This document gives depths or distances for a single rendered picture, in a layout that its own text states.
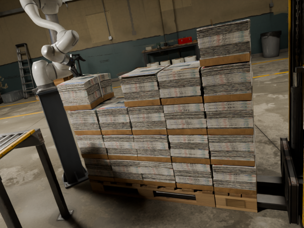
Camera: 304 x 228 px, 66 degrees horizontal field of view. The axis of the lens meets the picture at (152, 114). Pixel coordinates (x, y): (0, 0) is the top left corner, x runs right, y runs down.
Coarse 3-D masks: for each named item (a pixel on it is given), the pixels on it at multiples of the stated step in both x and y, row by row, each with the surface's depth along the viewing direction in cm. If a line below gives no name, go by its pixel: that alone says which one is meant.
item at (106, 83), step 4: (80, 76) 220; (84, 76) 213; (100, 76) 203; (104, 76) 208; (108, 76) 213; (104, 80) 208; (108, 80) 213; (104, 84) 208; (108, 84) 213; (104, 88) 209; (108, 88) 213; (104, 92) 208; (108, 92) 214
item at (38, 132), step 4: (36, 128) 179; (16, 132) 179; (20, 132) 177; (24, 132) 176; (36, 132) 175; (40, 132) 179; (4, 136) 178; (32, 136) 176; (36, 136) 176; (40, 136) 178; (28, 140) 177; (32, 140) 177; (36, 140) 177; (40, 140) 177; (20, 144) 179; (24, 144) 179; (28, 144) 179; (32, 144) 178; (36, 144) 178; (40, 144) 178; (16, 148) 180
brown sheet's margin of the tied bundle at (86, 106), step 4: (96, 100) 196; (100, 100) 202; (88, 104) 190; (92, 104) 192; (96, 104) 197; (64, 108) 202; (68, 108) 200; (72, 108) 198; (76, 108) 196; (80, 108) 195; (84, 108) 193; (88, 108) 192; (92, 108) 192
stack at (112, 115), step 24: (120, 96) 219; (72, 120) 203; (96, 120) 192; (120, 120) 184; (144, 120) 176; (168, 120) 168; (192, 120) 161; (96, 144) 202; (120, 144) 192; (144, 144) 183; (168, 144) 176; (192, 144) 168; (96, 168) 214; (120, 168) 203; (144, 168) 192; (168, 168) 183; (192, 168) 174; (96, 192) 225; (120, 192) 214; (144, 192) 201; (192, 192) 182
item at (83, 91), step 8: (72, 80) 203; (80, 80) 194; (88, 80) 188; (64, 88) 192; (72, 88) 189; (80, 88) 186; (88, 88) 188; (96, 88) 197; (64, 96) 197; (72, 96) 193; (80, 96) 191; (88, 96) 188; (96, 96) 198; (64, 104) 201; (72, 104) 197; (80, 104) 194
